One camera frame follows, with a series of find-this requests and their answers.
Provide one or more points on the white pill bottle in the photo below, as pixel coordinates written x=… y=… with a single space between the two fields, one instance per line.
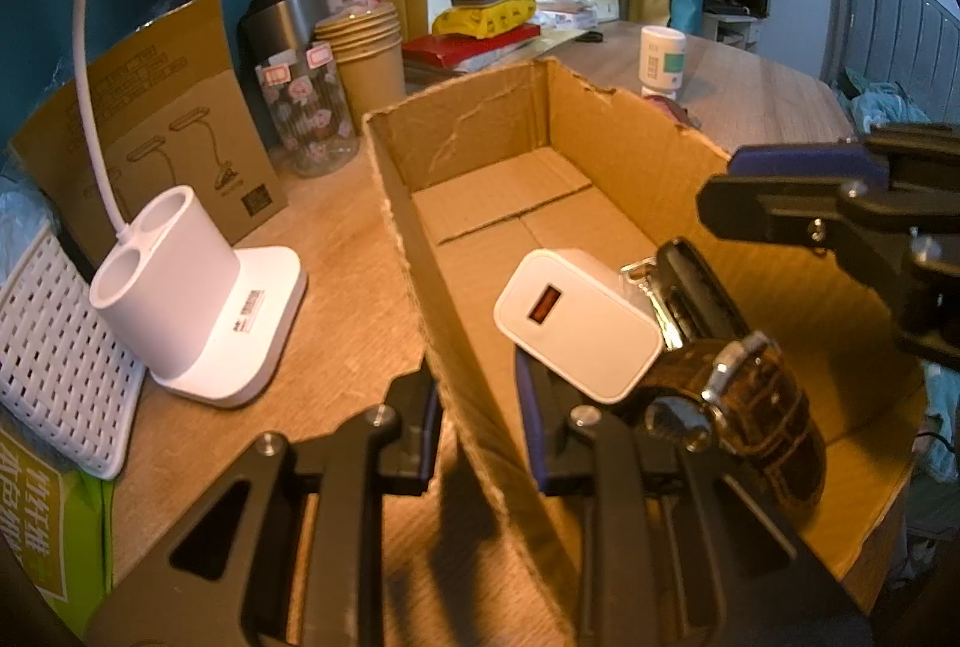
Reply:
x=664 y=59

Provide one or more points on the steel thermos with black lid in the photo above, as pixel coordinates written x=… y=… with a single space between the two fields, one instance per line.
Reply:
x=285 y=17

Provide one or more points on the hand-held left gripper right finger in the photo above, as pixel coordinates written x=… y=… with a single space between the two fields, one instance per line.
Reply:
x=531 y=422

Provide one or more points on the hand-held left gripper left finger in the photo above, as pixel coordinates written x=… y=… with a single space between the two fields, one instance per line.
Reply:
x=429 y=426

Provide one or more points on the brown cardboard lamp packaging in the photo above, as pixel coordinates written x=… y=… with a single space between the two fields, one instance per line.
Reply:
x=187 y=115

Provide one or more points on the red book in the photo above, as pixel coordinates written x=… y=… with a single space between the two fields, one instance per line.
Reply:
x=450 y=47

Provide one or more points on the grey padded headboard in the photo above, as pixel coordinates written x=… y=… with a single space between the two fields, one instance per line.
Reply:
x=892 y=40

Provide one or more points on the white desk lamp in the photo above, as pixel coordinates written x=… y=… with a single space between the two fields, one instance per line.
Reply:
x=187 y=287

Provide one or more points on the cardboard box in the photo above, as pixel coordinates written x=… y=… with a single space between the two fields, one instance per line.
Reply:
x=525 y=197

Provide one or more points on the white charger plug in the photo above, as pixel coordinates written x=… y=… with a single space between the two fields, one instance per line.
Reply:
x=577 y=325

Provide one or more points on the green bag of paper cups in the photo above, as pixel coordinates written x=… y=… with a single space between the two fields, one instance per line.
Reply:
x=45 y=512

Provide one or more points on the black car key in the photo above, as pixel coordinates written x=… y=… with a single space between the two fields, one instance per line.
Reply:
x=697 y=295

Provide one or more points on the stack of brown paper cups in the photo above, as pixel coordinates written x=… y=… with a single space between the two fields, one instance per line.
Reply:
x=371 y=70

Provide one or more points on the yellow wet wipes pack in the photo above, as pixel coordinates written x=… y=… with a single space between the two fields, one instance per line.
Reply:
x=487 y=17

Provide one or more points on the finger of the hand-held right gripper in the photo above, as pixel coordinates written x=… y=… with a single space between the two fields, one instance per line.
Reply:
x=787 y=205
x=802 y=158

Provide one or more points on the white woven plastic basket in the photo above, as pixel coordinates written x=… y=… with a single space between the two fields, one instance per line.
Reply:
x=52 y=355

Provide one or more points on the blue bedding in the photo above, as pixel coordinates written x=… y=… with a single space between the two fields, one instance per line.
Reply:
x=885 y=100

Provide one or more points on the white cabinet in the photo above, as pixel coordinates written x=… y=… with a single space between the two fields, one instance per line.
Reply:
x=739 y=29

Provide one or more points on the patterned glass jar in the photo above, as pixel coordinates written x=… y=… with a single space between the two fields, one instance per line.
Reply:
x=307 y=115

